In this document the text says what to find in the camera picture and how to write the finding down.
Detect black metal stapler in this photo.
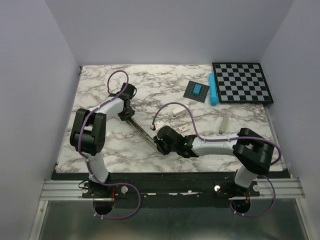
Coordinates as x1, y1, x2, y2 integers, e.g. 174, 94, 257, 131
126, 118, 157, 151

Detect staple box sleeve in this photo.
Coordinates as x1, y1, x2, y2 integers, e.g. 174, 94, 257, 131
178, 124, 190, 133

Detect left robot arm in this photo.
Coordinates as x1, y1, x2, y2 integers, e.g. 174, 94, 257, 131
69, 83, 137, 198

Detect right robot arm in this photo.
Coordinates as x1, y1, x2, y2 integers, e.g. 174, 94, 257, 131
153, 125, 282, 196

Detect white stapler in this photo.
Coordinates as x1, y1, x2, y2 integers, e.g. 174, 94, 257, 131
171, 105, 189, 119

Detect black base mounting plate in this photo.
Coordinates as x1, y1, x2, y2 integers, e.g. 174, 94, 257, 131
51, 172, 260, 209

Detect dark grey lego baseplate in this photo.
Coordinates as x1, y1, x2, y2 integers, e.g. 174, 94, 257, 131
183, 80, 210, 103

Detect blue lego brick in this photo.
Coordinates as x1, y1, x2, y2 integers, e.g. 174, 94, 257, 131
192, 84, 202, 96

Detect blue toy microphone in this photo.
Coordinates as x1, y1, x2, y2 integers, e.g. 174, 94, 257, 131
208, 73, 219, 106

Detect black white chessboard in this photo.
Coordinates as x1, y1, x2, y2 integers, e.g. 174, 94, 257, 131
212, 62, 274, 105

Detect aluminium rail frame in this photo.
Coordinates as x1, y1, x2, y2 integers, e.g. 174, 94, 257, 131
29, 178, 318, 240

